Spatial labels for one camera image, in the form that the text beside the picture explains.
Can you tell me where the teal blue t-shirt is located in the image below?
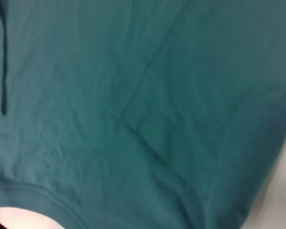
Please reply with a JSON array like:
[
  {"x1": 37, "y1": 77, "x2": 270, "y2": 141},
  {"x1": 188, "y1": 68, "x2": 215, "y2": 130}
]
[{"x1": 0, "y1": 0, "x2": 286, "y2": 229}]

